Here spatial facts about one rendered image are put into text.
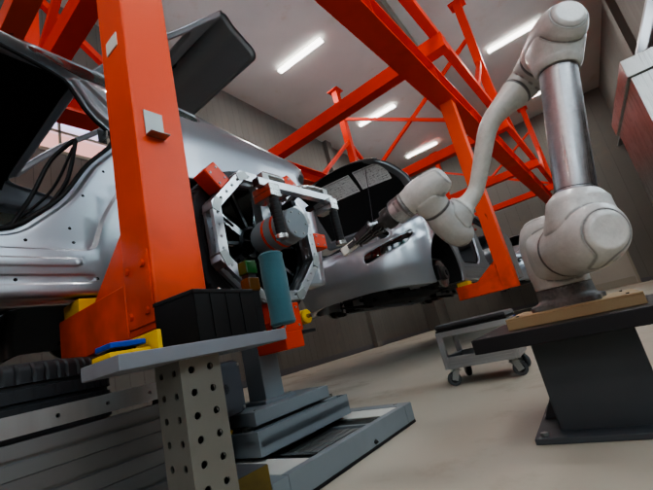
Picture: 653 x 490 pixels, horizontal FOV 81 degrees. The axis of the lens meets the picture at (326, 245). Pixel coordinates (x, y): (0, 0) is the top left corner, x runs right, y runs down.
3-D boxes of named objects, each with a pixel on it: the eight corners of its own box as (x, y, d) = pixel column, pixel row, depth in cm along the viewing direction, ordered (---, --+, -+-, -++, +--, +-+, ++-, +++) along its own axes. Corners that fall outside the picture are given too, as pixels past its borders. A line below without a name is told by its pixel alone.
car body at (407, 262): (439, 302, 856) (419, 235, 895) (528, 279, 751) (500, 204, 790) (284, 328, 465) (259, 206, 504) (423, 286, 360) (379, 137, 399)
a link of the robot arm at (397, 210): (395, 191, 128) (381, 201, 130) (408, 212, 124) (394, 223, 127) (404, 195, 135) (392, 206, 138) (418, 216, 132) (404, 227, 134)
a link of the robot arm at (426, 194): (397, 198, 124) (423, 227, 127) (437, 167, 117) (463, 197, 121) (396, 187, 133) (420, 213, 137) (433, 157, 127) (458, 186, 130)
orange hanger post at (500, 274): (463, 299, 481) (409, 128, 541) (521, 285, 443) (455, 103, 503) (460, 300, 469) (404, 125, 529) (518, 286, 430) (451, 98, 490)
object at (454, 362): (448, 388, 216) (430, 327, 224) (463, 375, 246) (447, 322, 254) (530, 375, 195) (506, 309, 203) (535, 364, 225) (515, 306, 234)
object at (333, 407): (291, 421, 181) (286, 400, 183) (352, 415, 160) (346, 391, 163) (197, 462, 141) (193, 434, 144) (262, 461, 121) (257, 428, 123)
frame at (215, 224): (317, 300, 175) (292, 192, 188) (327, 297, 171) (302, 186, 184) (217, 310, 132) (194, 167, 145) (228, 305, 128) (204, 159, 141)
